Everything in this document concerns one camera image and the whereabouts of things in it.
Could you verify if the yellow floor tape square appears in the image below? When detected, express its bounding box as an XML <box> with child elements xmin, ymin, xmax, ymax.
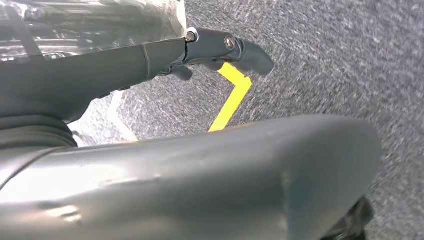
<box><xmin>207</xmin><ymin>62</ymin><xmax>253</xmax><ymax>133</ymax></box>

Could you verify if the black robot foot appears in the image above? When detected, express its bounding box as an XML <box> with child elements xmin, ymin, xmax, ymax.
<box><xmin>320</xmin><ymin>196</ymin><xmax>376</xmax><ymax>240</ymax></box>

